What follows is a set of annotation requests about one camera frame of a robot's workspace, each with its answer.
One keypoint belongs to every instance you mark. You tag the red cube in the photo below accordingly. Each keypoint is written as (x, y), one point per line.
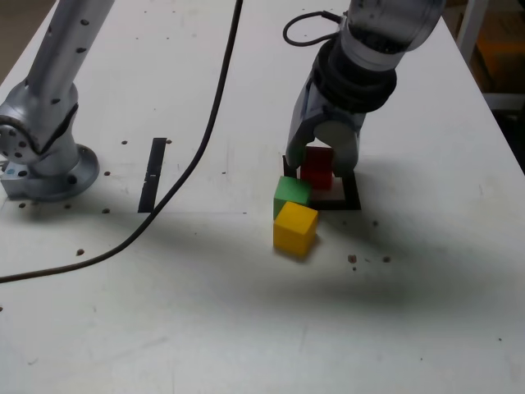
(316, 168)

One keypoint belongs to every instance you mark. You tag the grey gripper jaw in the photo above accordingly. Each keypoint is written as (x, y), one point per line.
(301, 119)
(340, 139)

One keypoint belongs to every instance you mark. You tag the black tape strip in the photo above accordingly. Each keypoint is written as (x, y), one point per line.
(153, 172)

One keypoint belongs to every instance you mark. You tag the green cube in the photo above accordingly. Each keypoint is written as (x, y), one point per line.
(293, 189)

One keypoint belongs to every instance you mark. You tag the brown cardboard box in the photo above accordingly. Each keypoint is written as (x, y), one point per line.
(502, 53)

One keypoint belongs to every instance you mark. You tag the yellow cube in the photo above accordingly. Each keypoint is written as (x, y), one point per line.
(293, 232)

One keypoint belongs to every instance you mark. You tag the black tape square outline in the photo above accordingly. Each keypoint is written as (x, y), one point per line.
(352, 193)

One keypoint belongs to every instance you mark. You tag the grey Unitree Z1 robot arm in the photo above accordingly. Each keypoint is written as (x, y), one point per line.
(49, 82)

